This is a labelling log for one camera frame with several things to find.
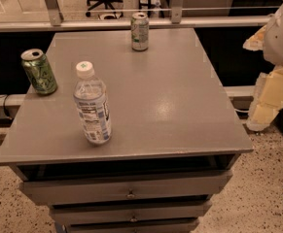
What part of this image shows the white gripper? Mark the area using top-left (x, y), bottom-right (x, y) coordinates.
top-left (243, 4), bottom-right (283, 131)

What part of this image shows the clear plastic water bottle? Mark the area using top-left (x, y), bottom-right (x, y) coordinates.
top-left (73, 61), bottom-right (112, 145)

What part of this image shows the grey drawer cabinet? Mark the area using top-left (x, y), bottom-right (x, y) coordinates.
top-left (0, 27), bottom-right (255, 233)

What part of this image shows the top grey drawer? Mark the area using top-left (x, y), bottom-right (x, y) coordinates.
top-left (20, 170), bottom-right (232, 205)

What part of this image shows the grey drawer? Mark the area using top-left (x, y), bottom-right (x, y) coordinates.
top-left (20, 170), bottom-right (232, 205)
top-left (50, 200), bottom-right (211, 225)
top-left (67, 218), bottom-right (199, 233)

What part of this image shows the white green soda can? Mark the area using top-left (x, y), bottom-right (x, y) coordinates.
top-left (130, 12), bottom-right (149, 51)

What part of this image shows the middle grey drawer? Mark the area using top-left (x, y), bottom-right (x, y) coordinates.
top-left (50, 200), bottom-right (211, 225)

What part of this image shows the black office chair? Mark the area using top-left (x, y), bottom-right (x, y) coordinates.
top-left (86, 0), bottom-right (123, 17)

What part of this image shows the bottom grey drawer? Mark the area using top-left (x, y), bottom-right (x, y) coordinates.
top-left (67, 218), bottom-right (199, 233)

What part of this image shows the grey metal railing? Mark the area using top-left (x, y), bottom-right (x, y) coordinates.
top-left (0, 0), bottom-right (283, 32)

